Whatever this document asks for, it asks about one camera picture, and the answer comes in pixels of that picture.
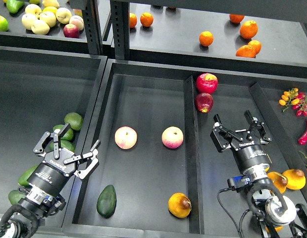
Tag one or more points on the red apple on shelf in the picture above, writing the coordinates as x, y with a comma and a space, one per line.
71, 31

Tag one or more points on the light green avocado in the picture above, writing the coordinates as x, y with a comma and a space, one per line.
22, 181

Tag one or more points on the pink apple left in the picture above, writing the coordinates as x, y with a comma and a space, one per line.
125, 137

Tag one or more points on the black tray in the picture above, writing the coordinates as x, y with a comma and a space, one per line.
150, 98
37, 90

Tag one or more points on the red chili pepper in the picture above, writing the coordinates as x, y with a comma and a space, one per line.
303, 139

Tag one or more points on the green pepper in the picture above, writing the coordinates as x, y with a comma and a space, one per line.
14, 6

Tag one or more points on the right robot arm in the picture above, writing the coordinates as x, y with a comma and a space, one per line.
267, 204

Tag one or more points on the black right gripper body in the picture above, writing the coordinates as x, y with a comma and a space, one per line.
247, 153

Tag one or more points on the bright red apple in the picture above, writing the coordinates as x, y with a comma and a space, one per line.
207, 83

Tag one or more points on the black shelf post right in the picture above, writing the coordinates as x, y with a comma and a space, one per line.
120, 26

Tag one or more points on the small orange right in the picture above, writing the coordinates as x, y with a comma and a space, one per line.
256, 45

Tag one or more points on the orange front right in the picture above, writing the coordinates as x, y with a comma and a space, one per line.
246, 51

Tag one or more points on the pink apple right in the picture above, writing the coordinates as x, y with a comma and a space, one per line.
172, 137

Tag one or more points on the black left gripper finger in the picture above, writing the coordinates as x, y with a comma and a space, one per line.
84, 157
39, 148

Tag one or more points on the pale yellow pear middle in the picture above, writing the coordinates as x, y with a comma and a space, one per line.
48, 17

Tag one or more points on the orange at shelf top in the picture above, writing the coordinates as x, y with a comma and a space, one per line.
235, 18

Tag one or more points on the green apple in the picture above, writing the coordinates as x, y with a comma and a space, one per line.
4, 25

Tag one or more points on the dark green avocado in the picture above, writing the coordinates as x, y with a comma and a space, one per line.
106, 202

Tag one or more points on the green avocado top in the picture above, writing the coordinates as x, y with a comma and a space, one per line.
75, 120

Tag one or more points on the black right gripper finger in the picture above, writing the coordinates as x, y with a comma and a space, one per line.
254, 124
223, 131

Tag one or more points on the orange on shelf middle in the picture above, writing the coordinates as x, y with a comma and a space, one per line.
206, 38

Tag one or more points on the yellow pear centre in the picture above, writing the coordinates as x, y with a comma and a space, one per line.
279, 181

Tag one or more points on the black centre tray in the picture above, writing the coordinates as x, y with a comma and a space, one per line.
150, 98

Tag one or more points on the black shelf post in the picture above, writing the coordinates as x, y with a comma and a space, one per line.
92, 28
120, 26

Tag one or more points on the large orange on shelf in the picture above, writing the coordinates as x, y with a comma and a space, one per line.
249, 29

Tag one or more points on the green avocado lower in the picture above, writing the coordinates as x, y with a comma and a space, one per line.
65, 144

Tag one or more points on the pale yellow pear back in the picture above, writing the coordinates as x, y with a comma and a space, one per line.
33, 9

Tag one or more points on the pale yellow pear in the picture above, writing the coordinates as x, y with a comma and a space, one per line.
40, 27
48, 17
63, 15
33, 9
28, 19

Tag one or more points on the pale yellow pear right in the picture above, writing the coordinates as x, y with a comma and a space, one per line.
63, 15

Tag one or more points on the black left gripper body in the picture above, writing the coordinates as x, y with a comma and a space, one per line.
51, 175

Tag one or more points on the black shelf post left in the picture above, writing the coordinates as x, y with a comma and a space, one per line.
92, 28

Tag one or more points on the dark green avocado corner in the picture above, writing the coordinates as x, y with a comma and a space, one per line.
14, 196

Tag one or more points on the black left tray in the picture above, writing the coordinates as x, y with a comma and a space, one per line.
37, 90

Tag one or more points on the pink apple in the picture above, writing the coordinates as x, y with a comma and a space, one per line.
172, 137
125, 137

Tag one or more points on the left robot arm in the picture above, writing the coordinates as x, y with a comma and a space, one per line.
43, 199

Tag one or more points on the pale yellow pear front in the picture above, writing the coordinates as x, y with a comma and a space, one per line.
40, 27

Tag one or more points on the dark red apple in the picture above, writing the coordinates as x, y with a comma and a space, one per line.
204, 102

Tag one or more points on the cherry tomato bunch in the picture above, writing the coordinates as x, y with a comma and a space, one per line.
296, 100

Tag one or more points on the pale yellow pear left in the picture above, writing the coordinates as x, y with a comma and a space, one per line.
28, 19

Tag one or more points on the yellow pear with brown end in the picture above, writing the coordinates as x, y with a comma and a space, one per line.
179, 205

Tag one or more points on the pink peach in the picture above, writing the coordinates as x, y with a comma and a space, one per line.
77, 21

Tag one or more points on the green avocado middle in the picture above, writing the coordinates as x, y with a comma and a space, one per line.
69, 135

